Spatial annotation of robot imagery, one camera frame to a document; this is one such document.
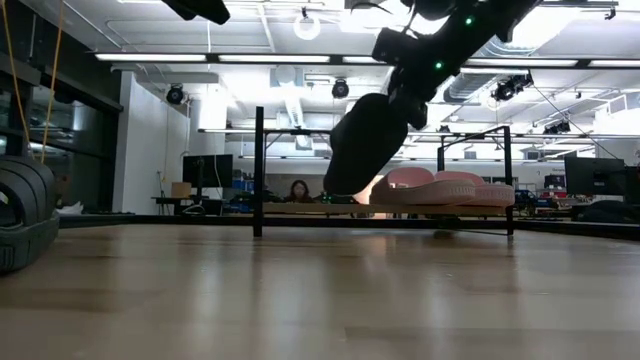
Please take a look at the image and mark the black aluminium rig frame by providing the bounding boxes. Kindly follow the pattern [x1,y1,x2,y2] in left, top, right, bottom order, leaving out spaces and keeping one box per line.
[58,213,640,242]

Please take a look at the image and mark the silver ventilation duct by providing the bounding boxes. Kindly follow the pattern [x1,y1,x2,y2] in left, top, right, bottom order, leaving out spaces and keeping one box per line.
[443,37,534,104]

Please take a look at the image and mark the person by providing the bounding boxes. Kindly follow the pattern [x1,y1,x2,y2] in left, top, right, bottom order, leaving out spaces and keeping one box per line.
[284,179,316,204]

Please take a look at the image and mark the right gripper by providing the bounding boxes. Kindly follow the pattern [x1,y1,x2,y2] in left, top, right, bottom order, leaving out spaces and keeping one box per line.
[388,57,454,131]

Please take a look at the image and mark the black computer monitor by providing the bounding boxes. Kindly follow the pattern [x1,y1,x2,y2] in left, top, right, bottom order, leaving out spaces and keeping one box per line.
[182,153,235,189]
[564,157,626,197]

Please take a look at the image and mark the black bag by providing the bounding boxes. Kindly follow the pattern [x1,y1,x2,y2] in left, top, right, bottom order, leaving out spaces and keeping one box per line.
[571,199,640,224]

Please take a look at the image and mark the yellow cable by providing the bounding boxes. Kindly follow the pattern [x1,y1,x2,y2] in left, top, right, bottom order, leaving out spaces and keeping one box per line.
[0,0,66,164]

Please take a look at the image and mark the black frame wooden shoe shelf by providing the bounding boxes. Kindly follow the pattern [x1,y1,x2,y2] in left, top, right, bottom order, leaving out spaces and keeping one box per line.
[252,105,516,239]

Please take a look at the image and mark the black ceiling spotlight cluster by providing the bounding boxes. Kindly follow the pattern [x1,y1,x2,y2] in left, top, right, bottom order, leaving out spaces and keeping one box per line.
[491,73,535,103]

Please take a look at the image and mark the black rubber slide sandal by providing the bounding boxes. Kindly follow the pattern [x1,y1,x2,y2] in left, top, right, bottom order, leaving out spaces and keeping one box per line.
[322,92,410,197]
[0,155,60,274]

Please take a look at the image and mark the pink rubber slide sandal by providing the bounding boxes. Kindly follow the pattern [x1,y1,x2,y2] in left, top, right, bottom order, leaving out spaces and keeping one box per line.
[434,170,516,208]
[368,167,477,206]

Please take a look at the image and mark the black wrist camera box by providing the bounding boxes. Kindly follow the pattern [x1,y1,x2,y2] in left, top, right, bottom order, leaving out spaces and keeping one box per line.
[372,27,422,65]

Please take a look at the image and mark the white ring lamp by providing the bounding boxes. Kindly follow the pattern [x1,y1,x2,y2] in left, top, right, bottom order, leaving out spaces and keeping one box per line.
[292,12,322,42]

